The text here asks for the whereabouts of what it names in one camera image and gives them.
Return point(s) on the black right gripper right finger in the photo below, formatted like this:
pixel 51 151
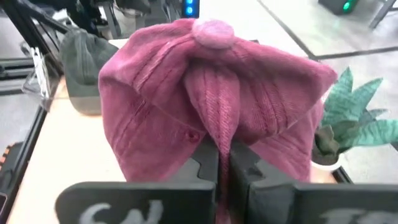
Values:
pixel 311 205

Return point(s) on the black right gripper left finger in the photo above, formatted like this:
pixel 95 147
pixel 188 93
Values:
pixel 140 202

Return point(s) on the maroon cloth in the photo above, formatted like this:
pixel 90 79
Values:
pixel 155 93

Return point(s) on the dark green baseball cap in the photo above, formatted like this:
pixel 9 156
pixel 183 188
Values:
pixel 84 62

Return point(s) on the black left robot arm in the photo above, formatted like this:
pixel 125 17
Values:
pixel 93 18

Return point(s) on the artificial plant in white pot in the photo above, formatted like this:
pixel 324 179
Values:
pixel 348 105

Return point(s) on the clear plastic bin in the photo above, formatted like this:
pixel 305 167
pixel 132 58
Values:
pixel 42 81

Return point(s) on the black device with green light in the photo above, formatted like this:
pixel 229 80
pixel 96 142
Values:
pixel 335 6

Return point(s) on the black device with blue lights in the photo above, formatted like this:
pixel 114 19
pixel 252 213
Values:
pixel 190 7

